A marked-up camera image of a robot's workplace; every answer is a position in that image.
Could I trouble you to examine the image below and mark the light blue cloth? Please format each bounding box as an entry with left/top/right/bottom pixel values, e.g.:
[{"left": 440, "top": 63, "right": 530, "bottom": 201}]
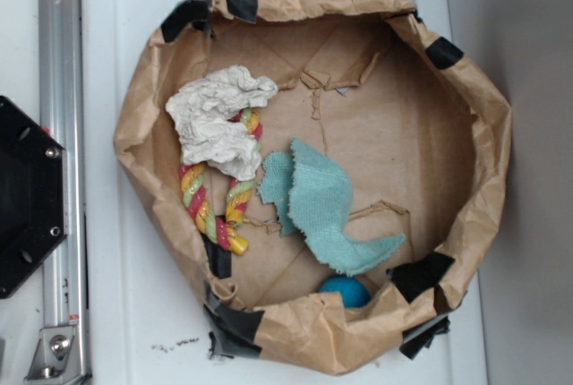
[{"left": 258, "top": 138, "right": 406, "bottom": 276}]

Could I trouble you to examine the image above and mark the crumpled white cloth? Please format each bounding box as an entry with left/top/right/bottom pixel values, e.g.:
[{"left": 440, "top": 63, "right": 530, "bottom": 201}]
[{"left": 166, "top": 65, "right": 278, "bottom": 181}]

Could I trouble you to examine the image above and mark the brown paper bag bin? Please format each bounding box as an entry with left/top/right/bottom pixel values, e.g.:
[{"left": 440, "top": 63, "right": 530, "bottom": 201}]
[{"left": 114, "top": 0, "right": 512, "bottom": 375}]

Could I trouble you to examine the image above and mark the blue ball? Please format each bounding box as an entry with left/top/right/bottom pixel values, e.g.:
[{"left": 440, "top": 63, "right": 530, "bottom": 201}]
[{"left": 318, "top": 276, "right": 372, "bottom": 308}]

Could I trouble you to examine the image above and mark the white plastic tray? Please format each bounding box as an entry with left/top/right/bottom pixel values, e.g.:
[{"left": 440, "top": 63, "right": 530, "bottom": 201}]
[{"left": 81, "top": 0, "right": 487, "bottom": 384}]

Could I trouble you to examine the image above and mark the multicolour braided rope toy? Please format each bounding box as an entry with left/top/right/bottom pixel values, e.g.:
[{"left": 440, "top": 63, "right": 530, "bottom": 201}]
[{"left": 178, "top": 107, "right": 264, "bottom": 257}]

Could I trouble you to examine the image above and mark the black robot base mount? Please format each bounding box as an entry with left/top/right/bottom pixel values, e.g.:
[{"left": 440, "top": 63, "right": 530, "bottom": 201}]
[{"left": 0, "top": 96, "right": 66, "bottom": 299}]

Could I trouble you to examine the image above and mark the aluminium extrusion rail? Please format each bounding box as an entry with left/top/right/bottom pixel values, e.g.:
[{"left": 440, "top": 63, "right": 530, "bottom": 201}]
[{"left": 38, "top": 0, "right": 91, "bottom": 384}]

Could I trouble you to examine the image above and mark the metal corner bracket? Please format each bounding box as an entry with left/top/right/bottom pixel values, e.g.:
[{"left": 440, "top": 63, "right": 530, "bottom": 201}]
[{"left": 23, "top": 325, "right": 81, "bottom": 384}]

